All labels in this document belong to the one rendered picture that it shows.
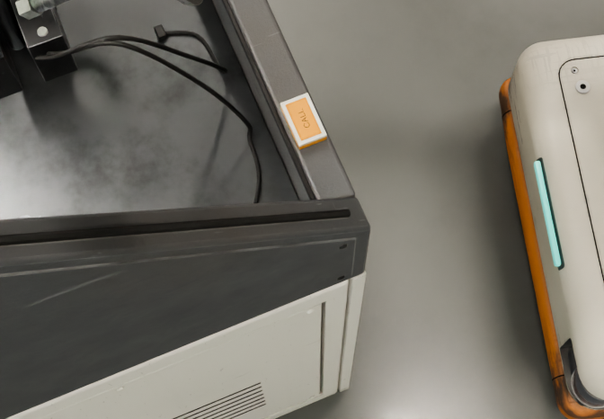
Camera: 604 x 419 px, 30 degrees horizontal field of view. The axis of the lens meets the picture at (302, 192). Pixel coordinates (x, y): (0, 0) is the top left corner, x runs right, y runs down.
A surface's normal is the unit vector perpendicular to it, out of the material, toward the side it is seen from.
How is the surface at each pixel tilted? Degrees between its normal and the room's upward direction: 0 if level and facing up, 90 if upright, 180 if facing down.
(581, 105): 0
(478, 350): 0
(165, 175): 0
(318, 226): 43
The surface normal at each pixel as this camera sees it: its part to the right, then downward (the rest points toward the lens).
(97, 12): -0.01, -0.34
